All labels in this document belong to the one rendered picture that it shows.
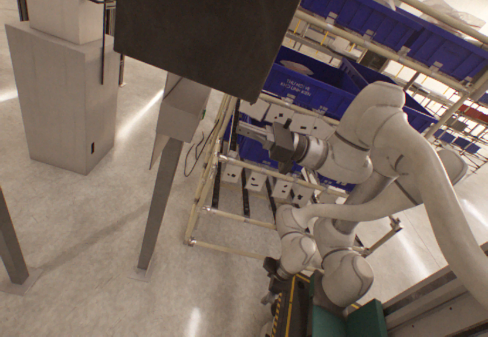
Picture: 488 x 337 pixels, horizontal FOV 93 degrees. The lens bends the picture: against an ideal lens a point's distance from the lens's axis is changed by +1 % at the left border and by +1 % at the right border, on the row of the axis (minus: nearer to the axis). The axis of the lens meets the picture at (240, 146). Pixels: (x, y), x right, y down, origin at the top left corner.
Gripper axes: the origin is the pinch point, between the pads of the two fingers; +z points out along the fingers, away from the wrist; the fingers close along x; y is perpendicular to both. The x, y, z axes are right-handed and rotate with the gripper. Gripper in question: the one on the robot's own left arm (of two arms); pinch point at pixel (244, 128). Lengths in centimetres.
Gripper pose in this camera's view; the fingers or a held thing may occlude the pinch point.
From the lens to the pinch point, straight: 63.3
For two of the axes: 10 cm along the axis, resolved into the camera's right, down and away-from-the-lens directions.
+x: -0.6, 5.5, -8.3
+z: -9.4, -3.2, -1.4
